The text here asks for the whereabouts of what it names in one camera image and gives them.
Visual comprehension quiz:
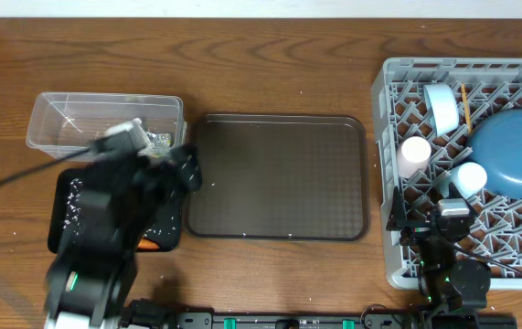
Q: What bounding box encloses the spilled white rice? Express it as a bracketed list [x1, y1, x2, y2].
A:
[61, 175, 184, 250]

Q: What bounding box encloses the clear plastic bin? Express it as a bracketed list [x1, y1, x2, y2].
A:
[27, 92, 186, 159]

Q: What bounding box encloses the dark blue plate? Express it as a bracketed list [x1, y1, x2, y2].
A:
[466, 109, 522, 199]

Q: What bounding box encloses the light blue bowl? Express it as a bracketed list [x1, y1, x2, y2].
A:
[423, 83, 459, 136]

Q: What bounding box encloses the wooden chopstick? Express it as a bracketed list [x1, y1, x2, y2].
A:
[461, 83, 473, 134]

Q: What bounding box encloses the light blue cup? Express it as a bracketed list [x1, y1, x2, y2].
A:
[438, 162, 487, 199]

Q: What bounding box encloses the grey dishwasher rack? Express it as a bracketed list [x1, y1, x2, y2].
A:
[371, 58, 522, 291]

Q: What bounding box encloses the pink cup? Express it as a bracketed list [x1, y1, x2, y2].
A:
[396, 136, 431, 178]

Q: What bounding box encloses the orange carrot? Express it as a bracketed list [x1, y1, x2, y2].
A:
[137, 239, 160, 251]

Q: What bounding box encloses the white napkin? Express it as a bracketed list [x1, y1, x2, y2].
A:
[144, 132, 173, 158]

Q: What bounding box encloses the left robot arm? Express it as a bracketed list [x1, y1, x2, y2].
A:
[46, 144, 202, 328]

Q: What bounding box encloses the brown serving tray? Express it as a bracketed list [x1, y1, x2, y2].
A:
[185, 114, 369, 241]

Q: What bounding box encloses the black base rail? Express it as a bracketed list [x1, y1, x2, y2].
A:
[175, 313, 517, 329]

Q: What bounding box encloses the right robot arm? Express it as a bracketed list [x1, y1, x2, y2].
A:
[386, 186, 491, 328]

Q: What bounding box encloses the black plastic tray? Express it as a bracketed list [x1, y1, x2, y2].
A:
[48, 167, 186, 255]

